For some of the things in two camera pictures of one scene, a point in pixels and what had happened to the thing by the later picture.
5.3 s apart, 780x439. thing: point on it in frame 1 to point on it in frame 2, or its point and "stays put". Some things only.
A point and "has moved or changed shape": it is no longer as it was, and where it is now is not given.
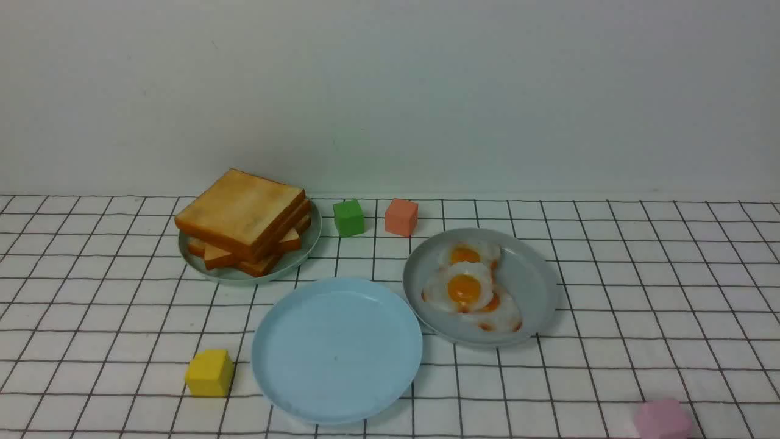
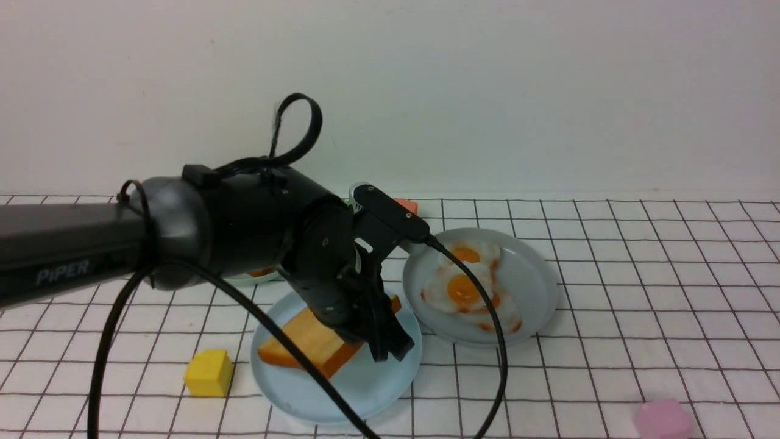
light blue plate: [337, 351] stays put
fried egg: [461, 287] stays put
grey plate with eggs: [479, 288] stays put
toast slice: [241, 211] has moved or changed shape
